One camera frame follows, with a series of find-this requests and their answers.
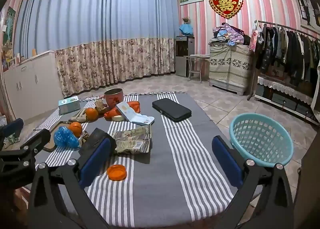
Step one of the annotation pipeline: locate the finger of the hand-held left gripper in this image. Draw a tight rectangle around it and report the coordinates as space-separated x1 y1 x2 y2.
0 128 51 162
0 118 24 145

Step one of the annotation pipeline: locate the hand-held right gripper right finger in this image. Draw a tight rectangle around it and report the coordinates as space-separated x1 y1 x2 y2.
212 135 294 229

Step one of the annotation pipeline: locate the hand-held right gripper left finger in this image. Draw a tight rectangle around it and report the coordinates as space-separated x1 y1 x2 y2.
27 137 118 229

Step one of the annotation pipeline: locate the black block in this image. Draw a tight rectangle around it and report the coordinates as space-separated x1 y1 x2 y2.
78 127 117 157

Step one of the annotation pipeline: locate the orange plastic lid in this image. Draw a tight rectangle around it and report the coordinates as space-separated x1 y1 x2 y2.
107 165 127 181

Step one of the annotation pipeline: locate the brown lump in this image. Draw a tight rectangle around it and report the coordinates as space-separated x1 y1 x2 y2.
80 130 96 145

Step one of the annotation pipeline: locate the blue plastic bag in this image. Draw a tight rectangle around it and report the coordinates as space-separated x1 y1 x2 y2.
53 127 81 149

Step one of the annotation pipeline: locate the printed snack packet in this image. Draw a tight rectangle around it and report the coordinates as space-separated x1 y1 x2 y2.
112 125 152 155

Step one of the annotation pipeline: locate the brown paper bag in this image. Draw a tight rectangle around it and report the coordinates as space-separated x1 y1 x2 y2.
95 98 111 115

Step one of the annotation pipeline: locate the teal plastic basket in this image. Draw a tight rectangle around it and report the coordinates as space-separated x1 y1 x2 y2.
229 113 294 168

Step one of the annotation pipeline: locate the white blue paper wrapper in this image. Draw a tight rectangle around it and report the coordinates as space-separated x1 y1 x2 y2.
130 113 155 127

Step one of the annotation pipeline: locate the orange plastic bag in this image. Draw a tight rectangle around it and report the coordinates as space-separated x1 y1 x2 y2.
104 101 140 119

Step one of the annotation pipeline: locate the brown wooden board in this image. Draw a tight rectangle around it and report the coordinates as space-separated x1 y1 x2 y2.
42 129 59 153

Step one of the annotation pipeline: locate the orange fruit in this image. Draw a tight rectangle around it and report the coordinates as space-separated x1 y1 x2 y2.
68 122 83 137
86 108 99 121

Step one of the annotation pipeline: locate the teal cardboard box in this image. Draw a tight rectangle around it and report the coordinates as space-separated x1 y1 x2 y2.
58 96 81 115

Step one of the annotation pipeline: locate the white side cabinet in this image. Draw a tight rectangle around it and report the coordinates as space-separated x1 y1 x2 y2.
2 51 64 121

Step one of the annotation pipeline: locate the beige crumpled paper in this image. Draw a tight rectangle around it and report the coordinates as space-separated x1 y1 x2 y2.
69 109 88 123

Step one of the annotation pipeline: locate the grey striped bed sheet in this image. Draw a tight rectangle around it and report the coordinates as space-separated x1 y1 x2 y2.
22 92 250 229

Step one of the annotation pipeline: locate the black zip case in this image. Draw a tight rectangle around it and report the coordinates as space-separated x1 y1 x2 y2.
152 98 192 123

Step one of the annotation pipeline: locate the dark wooden cabinet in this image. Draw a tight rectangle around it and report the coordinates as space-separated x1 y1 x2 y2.
292 153 320 229

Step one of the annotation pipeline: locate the low dark cabinet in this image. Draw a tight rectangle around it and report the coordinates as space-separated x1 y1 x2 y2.
254 75 318 125

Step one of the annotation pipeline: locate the cloth covered cabinet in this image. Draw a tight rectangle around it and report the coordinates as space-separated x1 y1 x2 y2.
209 44 253 96

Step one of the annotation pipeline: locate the white lace cloth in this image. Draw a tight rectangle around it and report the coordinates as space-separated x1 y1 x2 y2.
257 76 317 97

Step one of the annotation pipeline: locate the small metal stool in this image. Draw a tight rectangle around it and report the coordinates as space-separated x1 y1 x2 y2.
184 54 210 81

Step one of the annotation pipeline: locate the dark panel with white trim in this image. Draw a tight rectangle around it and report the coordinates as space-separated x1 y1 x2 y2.
310 65 320 126

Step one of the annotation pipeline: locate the grey water dispenser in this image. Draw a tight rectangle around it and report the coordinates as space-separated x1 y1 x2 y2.
175 36 195 78

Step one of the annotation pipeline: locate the pink hanging bag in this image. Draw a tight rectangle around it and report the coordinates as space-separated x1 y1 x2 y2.
249 26 259 52

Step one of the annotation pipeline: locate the row of hanging clothes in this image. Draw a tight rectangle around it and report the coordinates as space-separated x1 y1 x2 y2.
255 24 320 90

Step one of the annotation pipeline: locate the pile of clothes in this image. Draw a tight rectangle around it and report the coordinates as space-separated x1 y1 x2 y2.
209 23 251 47

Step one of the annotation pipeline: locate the blue floral curtain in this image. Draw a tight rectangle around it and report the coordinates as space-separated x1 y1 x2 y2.
15 0 179 97

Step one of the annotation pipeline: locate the blue cloth bundle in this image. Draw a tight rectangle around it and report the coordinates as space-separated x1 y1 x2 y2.
179 23 194 36

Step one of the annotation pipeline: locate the metal clothes rack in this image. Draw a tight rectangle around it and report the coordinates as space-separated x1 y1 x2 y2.
247 20 320 101

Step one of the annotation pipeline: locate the framed wall painting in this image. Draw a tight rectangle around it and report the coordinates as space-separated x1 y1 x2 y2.
1 7 17 50

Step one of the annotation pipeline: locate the red heart wall decoration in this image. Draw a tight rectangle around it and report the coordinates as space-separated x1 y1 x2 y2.
209 0 244 19

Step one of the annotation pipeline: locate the framed wall picture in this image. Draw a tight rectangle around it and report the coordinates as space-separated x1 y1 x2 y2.
292 0 320 32

